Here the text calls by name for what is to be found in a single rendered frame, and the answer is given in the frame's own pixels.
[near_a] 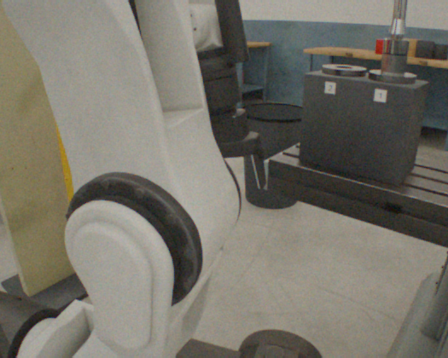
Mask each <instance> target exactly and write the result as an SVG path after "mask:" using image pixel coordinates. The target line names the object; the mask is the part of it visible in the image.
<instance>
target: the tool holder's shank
mask: <svg viewBox="0 0 448 358"><path fill-rule="evenodd" d="M407 2H408V0H394V3H393V19H392V24H391V25H390V30H389V33H391V37H390V38H391V39H403V36H404V35H406V26H405V20H406V17H405V16H406V12H407V10H406V9H407V5H408V3H407Z"/></svg>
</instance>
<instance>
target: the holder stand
mask: <svg viewBox="0 0 448 358"><path fill-rule="evenodd" d="M304 77H305V82H304V92H303V101H302V120H301V131H300V148H299V160H301V161H305V162H307V163H311V164H314V165H320V166H322V167H326V168H330V169H333V170H338V171H344V172H347V173H351V174H353V175H357V176H362V177H365V178H369V179H371V180H374V181H378V182H383V183H386V184H389V185H394V186H399V184H400V183H401V182H402V181H403V180H404V179H405V178H406V177H407V176H408V175H409V174H410V173H411V172H412V171H413V168H414V164H415V162H416V152H417V148H418V145H419V138H420V134H421V130H422V121H423V117H424V116H423V114H424V111H425V107H426V105H425V104H426V100H427V97H428V96H427V93H428V82H424V81H422V80H416V75H414V74H409V73H406V74H405V75H400V76H396V75H394V74H385V73H381V70H373V71H369V73H366V69H365V68H362V67H359V66H348V65H332V64H329V65H323V66H322V70H320V71H316V72H309V73H307V72H306V73H305V74H304Z"/></svg>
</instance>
